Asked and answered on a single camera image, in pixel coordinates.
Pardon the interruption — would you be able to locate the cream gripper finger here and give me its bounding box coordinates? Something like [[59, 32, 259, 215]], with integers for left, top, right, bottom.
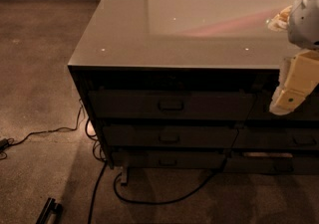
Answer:
[[267, 6, 292, 32], [269, 50, 319, 115]]

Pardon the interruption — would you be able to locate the dark grey drawer cabinet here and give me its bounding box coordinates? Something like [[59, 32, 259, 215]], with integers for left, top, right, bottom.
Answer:
[[68, 0, 319, 171]]

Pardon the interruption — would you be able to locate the thin black floor cable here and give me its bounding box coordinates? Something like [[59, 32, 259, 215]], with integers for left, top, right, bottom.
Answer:
[[0, 100, 85, 161]]

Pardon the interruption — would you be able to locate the black looped cable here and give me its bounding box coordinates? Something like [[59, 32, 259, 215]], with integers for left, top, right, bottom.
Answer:
[[113, 157, 228, 206]]

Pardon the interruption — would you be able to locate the black metal floor bracket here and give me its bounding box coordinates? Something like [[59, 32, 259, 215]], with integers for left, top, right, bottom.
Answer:
[[36, 197, 63, 224]]

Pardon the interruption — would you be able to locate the thick black floor cable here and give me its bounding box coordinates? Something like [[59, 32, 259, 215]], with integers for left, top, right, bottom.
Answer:
[[87, 161, 109, 224]]

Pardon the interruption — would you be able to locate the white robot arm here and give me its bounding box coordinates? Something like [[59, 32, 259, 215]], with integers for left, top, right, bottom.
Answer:
[[268, 0, 319, 115]]

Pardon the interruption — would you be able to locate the drawer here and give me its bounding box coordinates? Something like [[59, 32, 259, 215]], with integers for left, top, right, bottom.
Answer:
[[249, 93, 319, 121], [89, 90, 255, 120], [112, 150, 225, 169], [224, 152, 319, 175], [103, 124, 237, 148], [233, 127, 319, 151]]

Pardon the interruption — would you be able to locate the black power adapter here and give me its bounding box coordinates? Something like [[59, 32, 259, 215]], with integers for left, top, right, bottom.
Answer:
[[0, 138, 9, 150]]

